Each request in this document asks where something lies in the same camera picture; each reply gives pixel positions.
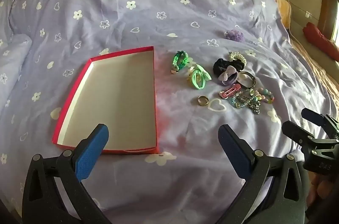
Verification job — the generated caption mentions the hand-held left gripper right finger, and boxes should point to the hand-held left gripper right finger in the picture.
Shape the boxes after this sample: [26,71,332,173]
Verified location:
[218,124,306,224]

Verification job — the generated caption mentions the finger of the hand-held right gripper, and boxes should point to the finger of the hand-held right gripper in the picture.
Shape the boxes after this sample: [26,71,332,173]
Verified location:
[301,108,339,134]
[281,121,320,152]

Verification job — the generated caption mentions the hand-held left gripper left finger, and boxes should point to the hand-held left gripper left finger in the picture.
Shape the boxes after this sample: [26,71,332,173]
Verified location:
[22,123,113,224]

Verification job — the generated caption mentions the colourful beaded bracelet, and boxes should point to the colourful beaded bracelet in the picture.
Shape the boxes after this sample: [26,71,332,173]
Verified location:
[249,88,275,105]

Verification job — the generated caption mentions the red cardboard box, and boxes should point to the red cardboard box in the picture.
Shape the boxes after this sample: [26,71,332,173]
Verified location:
[52,46,160,155]

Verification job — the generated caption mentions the metal bangle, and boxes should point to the metal bangle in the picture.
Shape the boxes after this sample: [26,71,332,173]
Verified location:
[237,71,257,88]

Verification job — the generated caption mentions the purple hair tie with bow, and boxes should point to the purple hair tie with bow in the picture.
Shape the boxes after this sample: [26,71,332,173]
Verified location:
[218,65,240,86]

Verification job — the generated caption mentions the green hair tie with bow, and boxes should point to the green hair tie with bow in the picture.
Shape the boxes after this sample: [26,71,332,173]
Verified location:
[189,64,212,89]

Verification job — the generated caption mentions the black scrunchie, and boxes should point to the black scrunchie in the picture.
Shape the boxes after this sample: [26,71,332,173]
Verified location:
[213,58,244,77]

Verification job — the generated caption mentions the green braided hair tie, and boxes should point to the green braided hair tie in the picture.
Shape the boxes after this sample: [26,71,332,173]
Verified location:
[171,51,190,73]

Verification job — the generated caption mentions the person's right hand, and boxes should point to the person's right hand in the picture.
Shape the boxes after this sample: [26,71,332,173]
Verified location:
[307,172,339,210]

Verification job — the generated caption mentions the pink hair clip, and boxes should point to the pink hair clip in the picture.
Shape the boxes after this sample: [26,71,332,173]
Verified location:
[218,84,242,100]

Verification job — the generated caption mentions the red cloth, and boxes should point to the red cloth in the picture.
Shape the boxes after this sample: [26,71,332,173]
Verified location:
[303,22,339,61]

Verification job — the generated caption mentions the purple fluffy scrunchie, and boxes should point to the purple fluffy scrunchie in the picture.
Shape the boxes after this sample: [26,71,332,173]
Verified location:
[224,29,246,42]

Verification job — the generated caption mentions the purple floral blanket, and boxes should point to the purple floral blanket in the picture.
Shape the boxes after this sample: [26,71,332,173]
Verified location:
[0,0,333,224]

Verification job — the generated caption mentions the beaded bracelets and chains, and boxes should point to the beaded bracelets and chains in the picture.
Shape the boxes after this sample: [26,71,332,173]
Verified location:
[230,90,261,115]

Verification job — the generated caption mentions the gold ring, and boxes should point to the gold ring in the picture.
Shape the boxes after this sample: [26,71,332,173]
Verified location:
[197,95,210,107]

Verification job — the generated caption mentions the pearl beaded hair tie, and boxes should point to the pearl beaded hair tie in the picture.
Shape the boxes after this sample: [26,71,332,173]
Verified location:
[228,51,248,66]

